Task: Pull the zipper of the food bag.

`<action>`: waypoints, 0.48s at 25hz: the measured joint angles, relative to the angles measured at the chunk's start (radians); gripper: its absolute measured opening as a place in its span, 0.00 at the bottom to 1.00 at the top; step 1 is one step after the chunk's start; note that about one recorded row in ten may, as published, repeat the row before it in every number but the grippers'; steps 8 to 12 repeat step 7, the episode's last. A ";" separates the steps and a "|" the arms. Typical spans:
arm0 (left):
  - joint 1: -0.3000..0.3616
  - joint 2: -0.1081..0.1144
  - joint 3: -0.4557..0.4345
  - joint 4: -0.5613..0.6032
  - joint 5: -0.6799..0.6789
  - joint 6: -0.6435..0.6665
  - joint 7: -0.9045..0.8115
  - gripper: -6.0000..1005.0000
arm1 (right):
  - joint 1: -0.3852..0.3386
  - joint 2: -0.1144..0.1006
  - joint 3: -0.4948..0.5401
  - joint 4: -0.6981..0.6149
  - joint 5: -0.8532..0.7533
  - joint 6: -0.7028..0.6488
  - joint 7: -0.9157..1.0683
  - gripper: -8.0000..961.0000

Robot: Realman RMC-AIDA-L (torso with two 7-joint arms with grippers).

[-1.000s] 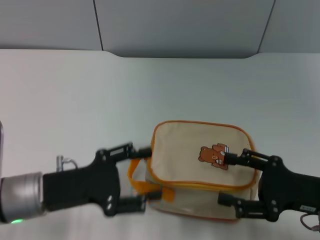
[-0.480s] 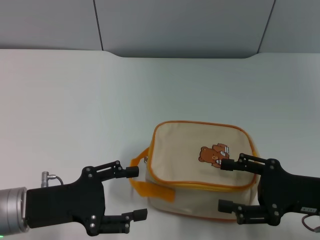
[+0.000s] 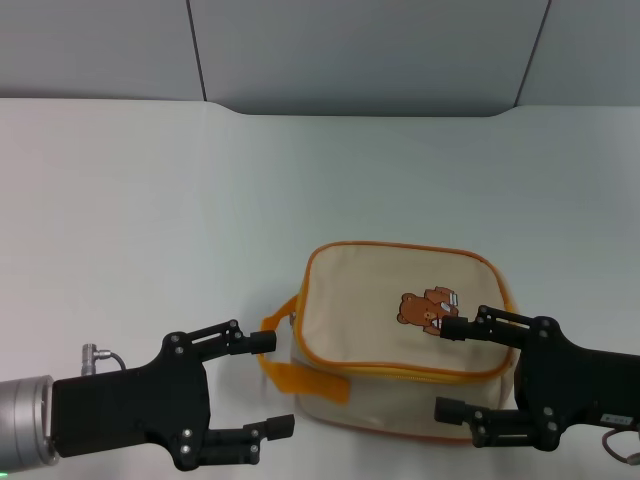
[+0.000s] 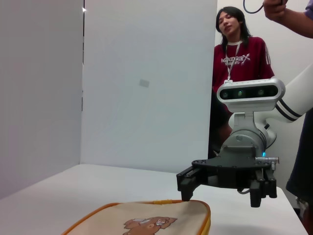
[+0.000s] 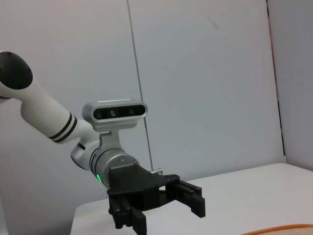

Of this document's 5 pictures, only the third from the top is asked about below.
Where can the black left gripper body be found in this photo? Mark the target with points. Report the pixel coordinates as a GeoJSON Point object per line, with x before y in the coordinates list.
{"type": "Point", "coordinates": [130, 410]}

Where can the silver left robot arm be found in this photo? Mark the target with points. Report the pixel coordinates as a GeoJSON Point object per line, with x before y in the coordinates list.
{"type": "Point", "coordinates": [25, 420]}

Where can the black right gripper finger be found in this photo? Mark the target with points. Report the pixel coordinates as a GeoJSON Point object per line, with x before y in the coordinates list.
{"type": "Point", "coordinates": [450, 410]}
{"type": "Point", "coordinates": [455, 330]}

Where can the beige orange-trimmed zipper food bag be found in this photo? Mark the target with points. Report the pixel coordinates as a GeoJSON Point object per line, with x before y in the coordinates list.
{"type": "Point", "coordinates": [375, 280]}

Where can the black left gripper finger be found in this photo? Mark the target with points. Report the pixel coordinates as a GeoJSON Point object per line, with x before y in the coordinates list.
{"type": "Point", "coordinates": [277, 427]}
{"type": "Point", "coordinates": [262, 341]}

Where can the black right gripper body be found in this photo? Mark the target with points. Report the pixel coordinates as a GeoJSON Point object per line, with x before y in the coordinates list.
{"type": "Point", "coordinates": [580, 385]}

